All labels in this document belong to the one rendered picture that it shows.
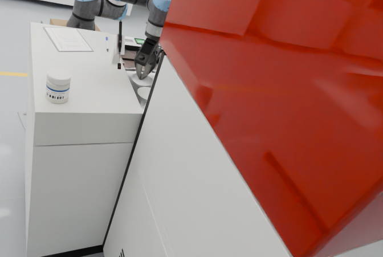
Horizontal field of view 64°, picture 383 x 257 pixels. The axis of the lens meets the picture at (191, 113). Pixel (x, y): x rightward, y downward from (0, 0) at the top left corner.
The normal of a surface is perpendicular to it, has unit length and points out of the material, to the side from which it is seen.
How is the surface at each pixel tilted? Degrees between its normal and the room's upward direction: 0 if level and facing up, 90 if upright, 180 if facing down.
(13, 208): 0
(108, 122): 90
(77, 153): 90
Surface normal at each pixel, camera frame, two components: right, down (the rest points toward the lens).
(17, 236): 0.33, -0.77
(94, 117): 0.37, 0.64
